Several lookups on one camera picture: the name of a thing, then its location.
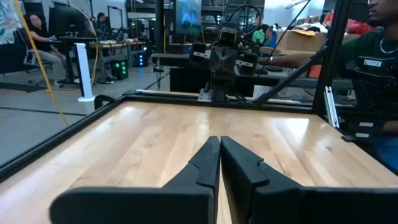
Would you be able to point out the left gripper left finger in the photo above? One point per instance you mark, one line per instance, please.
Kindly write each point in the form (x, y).
(186, 202)

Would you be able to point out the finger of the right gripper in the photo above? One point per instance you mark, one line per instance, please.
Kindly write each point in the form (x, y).
(217, 60)
(230, 60)

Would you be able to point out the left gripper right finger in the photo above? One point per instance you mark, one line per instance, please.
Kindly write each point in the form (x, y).
(311, 205)

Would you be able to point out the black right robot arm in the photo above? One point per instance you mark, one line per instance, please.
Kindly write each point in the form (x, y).
(222, 90)

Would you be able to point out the large display screen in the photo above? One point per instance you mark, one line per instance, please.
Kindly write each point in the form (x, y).
(188, 17)

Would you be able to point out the person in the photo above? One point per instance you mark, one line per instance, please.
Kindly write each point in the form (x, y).
(259, 34)
(357, 46)
(42, 37)
(101, 26)

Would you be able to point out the black computer with blue lights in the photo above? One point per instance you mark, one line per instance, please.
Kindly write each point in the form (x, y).
(140, 59)

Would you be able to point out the cardboard box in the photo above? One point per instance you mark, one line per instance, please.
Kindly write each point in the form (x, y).
(298, 42)

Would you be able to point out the black computer with green lights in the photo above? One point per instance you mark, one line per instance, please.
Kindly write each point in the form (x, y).
(119, 70)

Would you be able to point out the wooden workbench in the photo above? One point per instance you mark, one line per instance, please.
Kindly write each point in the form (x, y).
(115, 45)

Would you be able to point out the white pillar with blue stripe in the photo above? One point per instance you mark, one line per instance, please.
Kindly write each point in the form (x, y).
(83, 71)

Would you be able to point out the red fabric pile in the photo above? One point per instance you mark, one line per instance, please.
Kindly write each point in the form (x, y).
(357, 26)

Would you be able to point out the black office chair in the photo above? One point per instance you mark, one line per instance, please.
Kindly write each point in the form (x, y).
(29, 57)

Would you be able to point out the floral patterned panel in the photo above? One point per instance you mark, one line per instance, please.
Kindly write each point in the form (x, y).
(7, 21)

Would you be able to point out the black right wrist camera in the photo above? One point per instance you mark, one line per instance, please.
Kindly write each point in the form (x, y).
(228, 36)

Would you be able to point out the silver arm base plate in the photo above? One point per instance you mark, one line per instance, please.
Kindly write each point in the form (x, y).
(203, 95)

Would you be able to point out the black post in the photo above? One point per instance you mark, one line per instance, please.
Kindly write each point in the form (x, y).
(159, 25)

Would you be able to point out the silver angle bracket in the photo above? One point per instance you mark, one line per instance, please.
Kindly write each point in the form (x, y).
(331, 109)

